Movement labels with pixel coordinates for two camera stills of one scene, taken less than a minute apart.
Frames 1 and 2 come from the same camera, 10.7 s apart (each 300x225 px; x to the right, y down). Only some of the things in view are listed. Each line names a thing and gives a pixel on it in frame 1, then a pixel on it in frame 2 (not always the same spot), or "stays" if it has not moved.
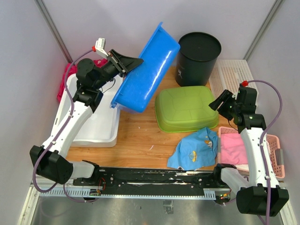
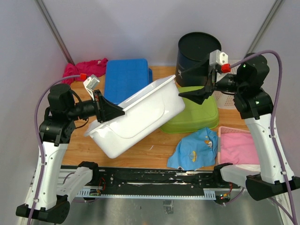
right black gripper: [225, 96] -> [198, 96]
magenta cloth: [72, 69] stays
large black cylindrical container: [196, 59] stays
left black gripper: [124, 63] -> [104, 110]
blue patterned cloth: [196, 151] stays
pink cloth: [233, 149] stays
